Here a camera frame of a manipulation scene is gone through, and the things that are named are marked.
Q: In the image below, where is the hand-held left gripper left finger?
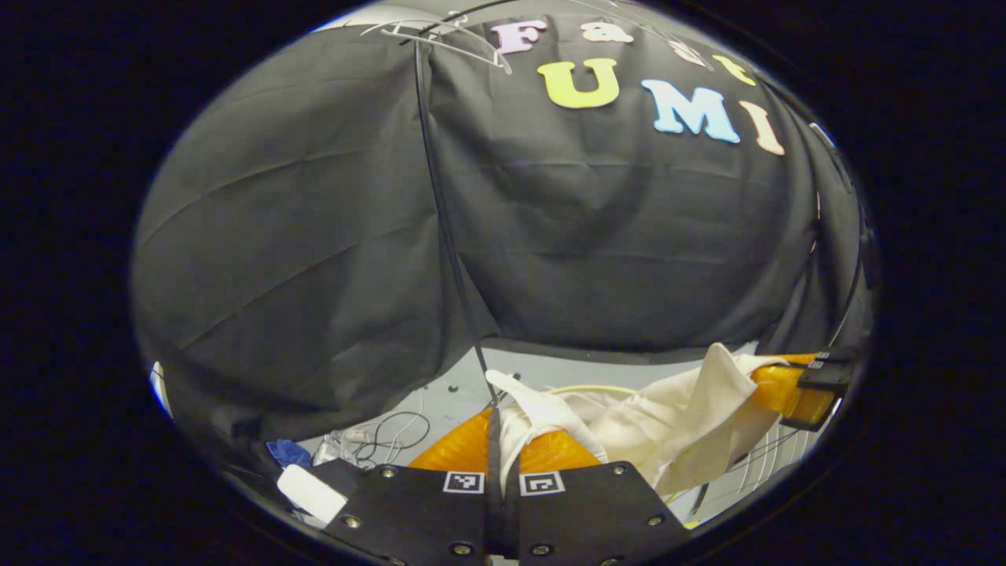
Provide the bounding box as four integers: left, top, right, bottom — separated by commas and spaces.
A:
318, 405, 504, 566

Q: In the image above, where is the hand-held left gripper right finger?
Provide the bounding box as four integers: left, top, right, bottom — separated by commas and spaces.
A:
503, 428, 694, 566

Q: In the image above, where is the cream button shirt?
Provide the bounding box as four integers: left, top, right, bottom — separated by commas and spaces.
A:
486, 342, 791, 498

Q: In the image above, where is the white wire laundry hamper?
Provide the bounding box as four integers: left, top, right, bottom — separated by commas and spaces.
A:
546, 384, 822, 524

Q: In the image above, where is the black clothes rack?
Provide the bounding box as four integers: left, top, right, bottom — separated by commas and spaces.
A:
399, 0, 873, 406

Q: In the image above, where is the white plastic clothes hanger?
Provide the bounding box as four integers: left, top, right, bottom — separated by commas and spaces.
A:
360, 17, 513, 75

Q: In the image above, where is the clear plastic wrapper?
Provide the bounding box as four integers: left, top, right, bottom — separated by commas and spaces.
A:
314, 428, 374, 465

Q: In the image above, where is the white rounded flat device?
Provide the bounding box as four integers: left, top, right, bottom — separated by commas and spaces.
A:
277, 464, 349, 526

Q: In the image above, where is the blue cloth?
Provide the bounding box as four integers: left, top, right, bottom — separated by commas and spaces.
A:
266, 439, 314, 470

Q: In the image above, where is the black backdrop cloth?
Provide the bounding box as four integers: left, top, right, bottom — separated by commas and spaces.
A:
130, 4, 873, 457

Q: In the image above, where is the black cable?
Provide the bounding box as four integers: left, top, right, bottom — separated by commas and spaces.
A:
346, 411, 431, 466

